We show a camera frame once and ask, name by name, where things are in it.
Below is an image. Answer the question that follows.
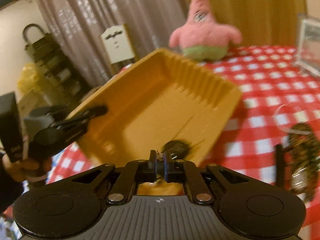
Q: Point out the orange plastic tray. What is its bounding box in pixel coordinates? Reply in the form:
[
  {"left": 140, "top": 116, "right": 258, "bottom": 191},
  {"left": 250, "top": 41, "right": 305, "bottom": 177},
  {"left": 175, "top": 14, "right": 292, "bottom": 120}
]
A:
[{"left": 71, "top": 49, "right": 242, "bottom": 167}]

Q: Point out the brown bead necklace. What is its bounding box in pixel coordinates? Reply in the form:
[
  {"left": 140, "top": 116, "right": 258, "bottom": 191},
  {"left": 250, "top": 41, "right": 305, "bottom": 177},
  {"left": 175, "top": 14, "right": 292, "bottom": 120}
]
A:
[{"left": 287, "top": 122, "right": 320, "bottom": 203}]

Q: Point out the left hand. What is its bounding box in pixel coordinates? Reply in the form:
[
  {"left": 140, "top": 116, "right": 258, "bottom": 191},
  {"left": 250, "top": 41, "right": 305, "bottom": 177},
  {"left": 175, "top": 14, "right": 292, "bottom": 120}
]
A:
[{"left": 1, "top": 154, "right": 52, "bottom": 183}]

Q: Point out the yellow plastic bag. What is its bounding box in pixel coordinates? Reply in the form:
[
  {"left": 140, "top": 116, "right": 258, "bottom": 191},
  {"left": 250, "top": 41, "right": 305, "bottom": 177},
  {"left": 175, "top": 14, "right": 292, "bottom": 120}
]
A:
[{"left": 17, "top": 63, "right": 41, "bottom": 95}]

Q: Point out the white wooden chair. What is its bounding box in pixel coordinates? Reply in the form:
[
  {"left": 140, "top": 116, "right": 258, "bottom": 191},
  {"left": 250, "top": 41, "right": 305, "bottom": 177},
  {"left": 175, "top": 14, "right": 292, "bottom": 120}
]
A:
[{"left": 100, "top": 24, "right": 137, "bottom": 74}]

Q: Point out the black metal shelf rack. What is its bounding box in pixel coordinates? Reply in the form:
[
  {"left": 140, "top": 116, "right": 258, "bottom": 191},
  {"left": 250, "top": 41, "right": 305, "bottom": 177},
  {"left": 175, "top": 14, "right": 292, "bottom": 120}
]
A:
[{"left": 22, "top": 23, "right": 90, "bottom": 107}]

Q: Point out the beige curtain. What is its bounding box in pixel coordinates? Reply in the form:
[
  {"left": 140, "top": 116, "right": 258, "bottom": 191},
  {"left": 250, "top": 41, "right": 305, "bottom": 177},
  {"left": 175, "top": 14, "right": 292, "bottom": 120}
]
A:
[{"left": 36, "top": 0, "right": 188, "bottom": 87}]

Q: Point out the pink starfish plush toy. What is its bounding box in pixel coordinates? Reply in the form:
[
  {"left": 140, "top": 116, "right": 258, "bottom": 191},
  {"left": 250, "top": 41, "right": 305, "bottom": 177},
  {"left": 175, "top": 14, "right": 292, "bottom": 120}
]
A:
[{"left": 169, "top": 0, "right": 242, "bottom": 61}]

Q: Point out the framed sand art picture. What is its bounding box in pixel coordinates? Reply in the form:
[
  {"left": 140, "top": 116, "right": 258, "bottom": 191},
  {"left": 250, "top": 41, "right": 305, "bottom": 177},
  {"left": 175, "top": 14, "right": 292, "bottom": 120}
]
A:
[{"left": 293, "top": 14, "right": 319, "bottom": 79}]

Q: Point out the wooden door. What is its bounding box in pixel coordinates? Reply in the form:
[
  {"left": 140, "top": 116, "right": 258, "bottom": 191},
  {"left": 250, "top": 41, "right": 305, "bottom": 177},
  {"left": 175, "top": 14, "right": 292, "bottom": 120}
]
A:
[{"left": 181, "top": 0, "right": 307, "bottom": 48}]

